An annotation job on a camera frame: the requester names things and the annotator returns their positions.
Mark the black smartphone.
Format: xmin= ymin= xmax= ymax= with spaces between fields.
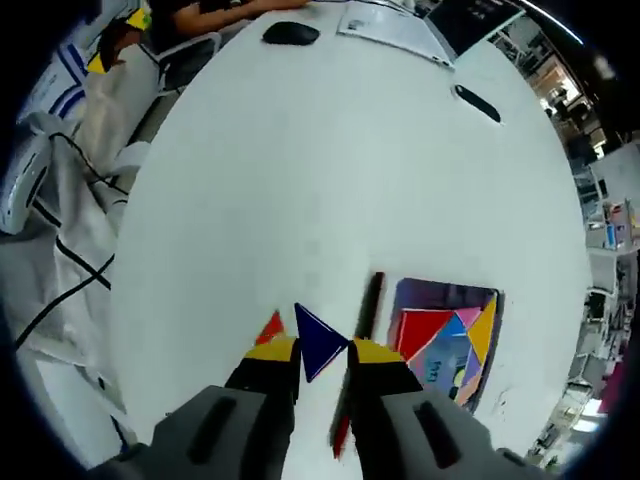
xmin=451 ymin=83 xmax=502 ymax=126

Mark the black cable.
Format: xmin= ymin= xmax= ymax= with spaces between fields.
xmin=13 ymin=132 xmax=132 ymax=352

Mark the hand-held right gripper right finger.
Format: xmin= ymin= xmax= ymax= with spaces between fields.
xmin=347 ymin=337 xmax=500 ymax=480

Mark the white blue-striped object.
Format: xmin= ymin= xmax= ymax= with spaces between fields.
xmin=26 ymin=41 xmax=90 ymax=125

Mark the grey office chair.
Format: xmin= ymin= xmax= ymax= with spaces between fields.
xmin=141 ymin=31 xmax=223 ymax=97

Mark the white chest device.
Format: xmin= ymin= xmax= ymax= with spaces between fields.
xmin=0 ymin=136 xmax=52 ymax=237

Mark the dark blue tangram triangle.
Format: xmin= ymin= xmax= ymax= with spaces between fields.
xmin=293 ymin=301 xmax=350 ymax=384

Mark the black computer mouse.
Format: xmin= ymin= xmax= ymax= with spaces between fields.
xmin=262 ymin=21 xmax=322 ymax=48

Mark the large red tangram triangle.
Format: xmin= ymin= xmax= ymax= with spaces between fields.
xmin=399 ymin=309 xmax=452 ymax=364

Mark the person's white clothing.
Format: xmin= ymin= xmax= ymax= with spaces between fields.
xmin=0 ymin=113 xmax=147 ymax=454

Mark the tangram pattern sheet board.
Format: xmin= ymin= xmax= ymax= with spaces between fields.
xmin=331 ymin=271 xmax=507 ymax=459

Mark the small red-orange tangram triangle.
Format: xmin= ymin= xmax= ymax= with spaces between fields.
xmin=255 ymin=310 xmax=287 ymax=348

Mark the pink display screen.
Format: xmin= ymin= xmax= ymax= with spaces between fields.
xmin=596 ymin=359 xmax=632 ymax=416

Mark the silver laptop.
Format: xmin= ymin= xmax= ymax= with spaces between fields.
xmin=336 ymin=0 xmax=527 ymax=67

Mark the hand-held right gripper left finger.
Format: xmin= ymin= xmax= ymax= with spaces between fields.
xmin=149 ymin=335 xmax=302 ymax=480

